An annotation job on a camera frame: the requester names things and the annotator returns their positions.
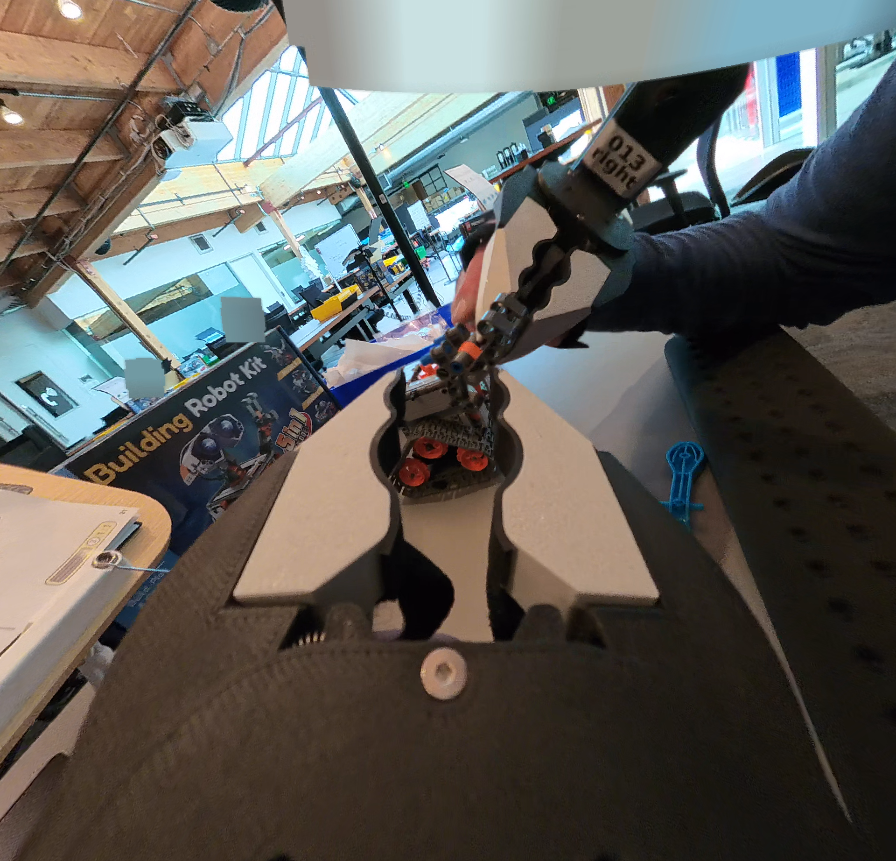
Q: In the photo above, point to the yellow storage bin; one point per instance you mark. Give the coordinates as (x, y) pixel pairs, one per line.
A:
(334, 308)

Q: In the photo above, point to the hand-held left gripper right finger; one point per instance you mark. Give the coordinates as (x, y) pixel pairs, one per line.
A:
(574, 525)

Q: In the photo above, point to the ceiling track spotlight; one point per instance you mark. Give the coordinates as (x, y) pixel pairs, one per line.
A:
(10, 115)
(68, 8)

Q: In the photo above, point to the dark blue robot kit box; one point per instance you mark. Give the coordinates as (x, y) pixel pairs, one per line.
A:
(175, 455)

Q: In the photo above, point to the grey tracked toy robot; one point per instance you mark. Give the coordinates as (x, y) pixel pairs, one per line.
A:
(448, 441)

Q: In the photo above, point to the white ceiling projector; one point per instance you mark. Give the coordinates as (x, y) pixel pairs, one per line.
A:
(203, 139)

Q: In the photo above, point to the black office chair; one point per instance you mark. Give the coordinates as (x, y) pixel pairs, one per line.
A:
(770, 174)
(712, 174)

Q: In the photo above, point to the blue plastic brick tool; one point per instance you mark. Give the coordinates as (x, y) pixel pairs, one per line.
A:
(684, 458)

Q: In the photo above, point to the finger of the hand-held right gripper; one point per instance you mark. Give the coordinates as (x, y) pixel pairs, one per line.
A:
(511, 259)
(567, 301)

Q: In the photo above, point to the grey orange brick assembly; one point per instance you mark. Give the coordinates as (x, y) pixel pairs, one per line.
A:
(504, 322)

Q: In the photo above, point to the black ceiling pole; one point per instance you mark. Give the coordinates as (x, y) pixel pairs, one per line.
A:
(371, 174)

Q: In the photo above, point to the person's right forearm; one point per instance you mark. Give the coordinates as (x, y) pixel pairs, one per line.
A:
(735, 280)

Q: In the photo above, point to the blue plastic bin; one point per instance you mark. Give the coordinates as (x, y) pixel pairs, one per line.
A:
(346, 393)

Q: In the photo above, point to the black wall sign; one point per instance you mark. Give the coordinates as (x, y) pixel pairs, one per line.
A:
(47, 395)

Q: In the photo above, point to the whiteboard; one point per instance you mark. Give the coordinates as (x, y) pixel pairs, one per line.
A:
(337, 248)

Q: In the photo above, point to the long wooden workbench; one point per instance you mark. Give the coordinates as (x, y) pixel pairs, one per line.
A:
(350, 322)

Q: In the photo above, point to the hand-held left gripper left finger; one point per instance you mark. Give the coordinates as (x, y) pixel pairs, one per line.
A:
(322, 518)

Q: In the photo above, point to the white crumpled paper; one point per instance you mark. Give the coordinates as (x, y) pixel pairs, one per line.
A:
(378, 360)

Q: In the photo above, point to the person's right hand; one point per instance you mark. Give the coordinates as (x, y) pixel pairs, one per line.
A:
(467, 297)

